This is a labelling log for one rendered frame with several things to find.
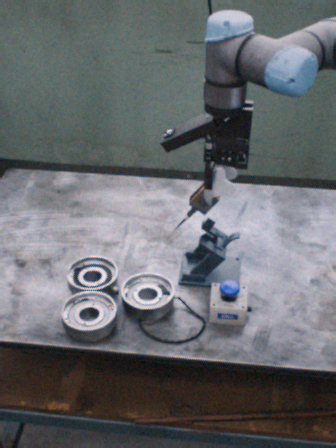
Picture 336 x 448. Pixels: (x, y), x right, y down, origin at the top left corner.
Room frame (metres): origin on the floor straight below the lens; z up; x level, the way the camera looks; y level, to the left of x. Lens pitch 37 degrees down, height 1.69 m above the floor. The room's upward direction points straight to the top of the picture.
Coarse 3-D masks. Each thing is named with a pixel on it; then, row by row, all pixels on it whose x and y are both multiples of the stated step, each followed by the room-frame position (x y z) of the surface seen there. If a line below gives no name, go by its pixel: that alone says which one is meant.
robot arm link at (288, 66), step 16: (304, 32) 0.99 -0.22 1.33; (240, 48) 0.95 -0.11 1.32; (256, 48) 0.94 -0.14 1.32; (272, 48) 0.93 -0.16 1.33; (288, 48) 0.91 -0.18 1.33; (304, 48) 0.93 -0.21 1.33; (320, 48) 0.96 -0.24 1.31; (240, 64) 0.94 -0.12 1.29; (256, 64) 0.92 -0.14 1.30; (272, 64) 0.90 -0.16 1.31; (288, 64) 0.89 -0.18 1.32; (304, 64) 0.89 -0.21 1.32; (320, 64) 0.96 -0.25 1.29; (256, 80) 0.92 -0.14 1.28; (272, 80) 0.90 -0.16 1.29; (288, 80) 0.88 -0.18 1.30; (304, 80) 0.90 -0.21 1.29; (288, 96) 0.89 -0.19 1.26
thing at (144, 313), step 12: (132, 276) 0.94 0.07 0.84; (144, 276) 0.95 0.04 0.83; (156, 276) 0.95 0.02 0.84; (144, 288) 0.92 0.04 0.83; (156, 288) 0.92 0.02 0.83; (168, 288) 0.92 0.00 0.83; (156, 300) 0.89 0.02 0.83; (168, 300) 0.88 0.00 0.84; (132, 312) 0.86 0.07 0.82; (144, 312) 0.85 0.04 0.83; (156, 312) 0.86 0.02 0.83
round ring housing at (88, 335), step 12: (72, 300) 0.88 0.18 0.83; (84, 300) 0.89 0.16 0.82; (96, 300) 0.89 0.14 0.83; (108, 300) 0.88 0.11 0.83; (84, 312) 0.86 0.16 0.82; (96, 312) 0.86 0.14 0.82; (84, 324) 0.82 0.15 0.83; (96, 324) 0.82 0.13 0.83; (108, 324) 0.81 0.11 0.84; (72, 336) 0.80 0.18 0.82; (84, 336) 0.80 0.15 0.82; (96, 336) 0.80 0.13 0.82
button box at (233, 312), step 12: (216, 288) 0.91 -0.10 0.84; (240, 288) 0.91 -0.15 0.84; (216, 300) 0.87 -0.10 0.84; (228, 300) 0.87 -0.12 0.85; (240, 300) 0.87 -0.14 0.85; (216, 312) 0.85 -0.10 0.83; (228, 312) 0.85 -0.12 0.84; (240, 312) 0.85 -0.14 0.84; (216, 324) 0.85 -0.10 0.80; (228, 324) 0.85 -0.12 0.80; (240, 324) 0.85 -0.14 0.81
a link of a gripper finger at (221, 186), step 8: (216, 168) 0.98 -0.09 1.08; (216, 176) 0.98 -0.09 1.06; (224, 176) 0.98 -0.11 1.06; (216, 184) 0.98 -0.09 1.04; (224, 184) 0.98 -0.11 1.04; (232, 184) 0.98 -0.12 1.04; (208, 192) 0.97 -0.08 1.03; (216, 192) 0.98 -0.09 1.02; (224, 192) 0.98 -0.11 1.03; (232, 192) 0.97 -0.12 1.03; (208, 200) 0.98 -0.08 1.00
